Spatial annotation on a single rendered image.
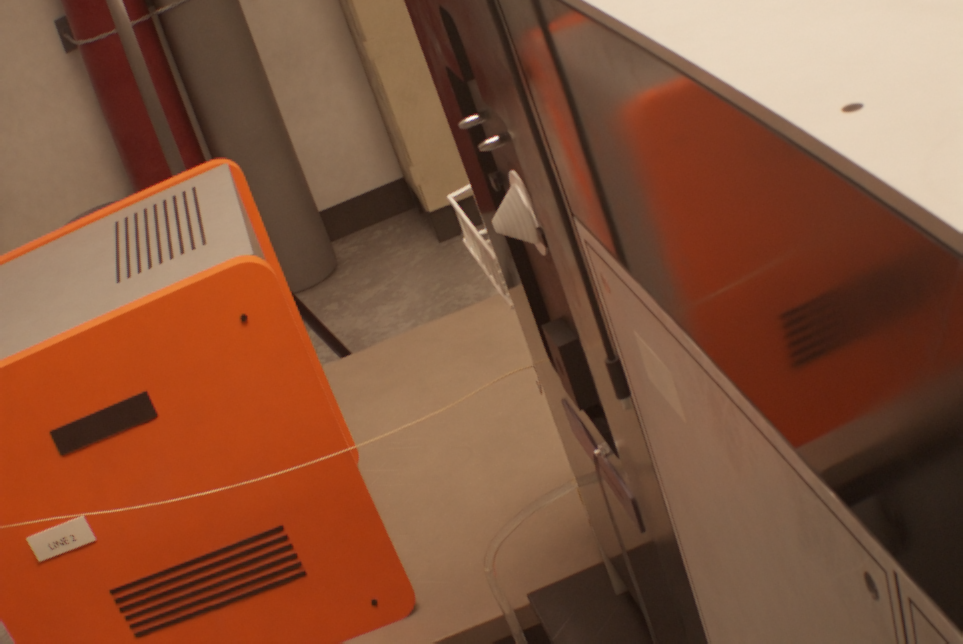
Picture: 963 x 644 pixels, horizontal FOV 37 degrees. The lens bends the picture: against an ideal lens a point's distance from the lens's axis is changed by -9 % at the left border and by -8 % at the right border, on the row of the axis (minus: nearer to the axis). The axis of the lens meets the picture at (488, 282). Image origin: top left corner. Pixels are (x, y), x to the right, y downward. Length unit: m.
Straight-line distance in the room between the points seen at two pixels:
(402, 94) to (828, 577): 3.64
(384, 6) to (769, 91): 3.69
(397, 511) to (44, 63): 2.91
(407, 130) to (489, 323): 2.15
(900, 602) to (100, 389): 1.03
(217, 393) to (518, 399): 0.56
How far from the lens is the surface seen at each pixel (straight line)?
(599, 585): 1.50
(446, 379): 2.03
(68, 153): 4.55
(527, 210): 1.06
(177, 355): 1.44
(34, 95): 4.51
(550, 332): 1.13
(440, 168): 4.28
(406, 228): 4.56
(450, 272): 4.17
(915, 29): 0.51
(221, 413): 1.47
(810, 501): 0.61
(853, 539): 0.57
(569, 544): 1.62
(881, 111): 0.44
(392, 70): 4.19
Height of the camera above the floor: 1.60
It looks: 23 degrees down
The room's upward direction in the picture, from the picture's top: 20 degrees counter-clockwise
